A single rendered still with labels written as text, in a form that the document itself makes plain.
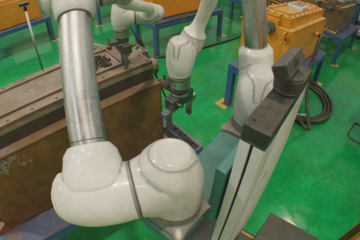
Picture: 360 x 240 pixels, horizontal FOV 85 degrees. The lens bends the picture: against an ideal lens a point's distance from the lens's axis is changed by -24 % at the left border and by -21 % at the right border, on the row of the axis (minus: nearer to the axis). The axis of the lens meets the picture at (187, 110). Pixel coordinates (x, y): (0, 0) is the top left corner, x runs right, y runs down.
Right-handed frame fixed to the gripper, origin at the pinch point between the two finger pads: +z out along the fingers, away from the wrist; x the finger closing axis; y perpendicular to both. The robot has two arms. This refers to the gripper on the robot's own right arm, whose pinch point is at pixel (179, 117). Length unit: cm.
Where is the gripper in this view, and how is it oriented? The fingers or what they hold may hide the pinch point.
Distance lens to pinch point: 111.0
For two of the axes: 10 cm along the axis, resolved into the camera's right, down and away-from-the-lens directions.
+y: 7.8, 4.1, -4.7
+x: 6.2, -4.9, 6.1
